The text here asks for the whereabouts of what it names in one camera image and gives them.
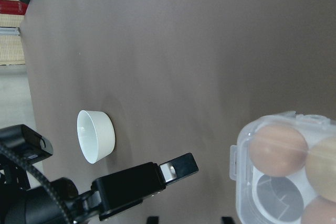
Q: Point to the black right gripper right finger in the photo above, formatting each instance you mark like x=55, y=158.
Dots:
x=227, y=220

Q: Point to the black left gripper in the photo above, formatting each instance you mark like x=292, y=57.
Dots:
x=36, y=206

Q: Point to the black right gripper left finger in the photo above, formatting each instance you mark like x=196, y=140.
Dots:
x=152, y=220

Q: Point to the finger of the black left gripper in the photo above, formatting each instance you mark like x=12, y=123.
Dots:
x=128, y=188

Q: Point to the clear plastic egg box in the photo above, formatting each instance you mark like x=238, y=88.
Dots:
x=265, y=199

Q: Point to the brown egg from bowl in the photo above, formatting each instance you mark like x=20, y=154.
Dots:
x=278, y=150

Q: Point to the brown egg front cell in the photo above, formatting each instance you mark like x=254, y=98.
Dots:
x=319, y=211

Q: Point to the brown egg cell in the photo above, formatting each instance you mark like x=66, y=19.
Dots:
x=319, y=211
x=320, y=168

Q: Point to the brown egg back cell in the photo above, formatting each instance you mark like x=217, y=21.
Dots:
x=320, y=168

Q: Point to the white ceramic bowl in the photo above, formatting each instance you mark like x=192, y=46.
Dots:
x=96, y=135

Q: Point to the red cylinder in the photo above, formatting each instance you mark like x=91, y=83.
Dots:
x=13, y=7

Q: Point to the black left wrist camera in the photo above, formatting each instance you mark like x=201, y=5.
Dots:
x=26, y=143

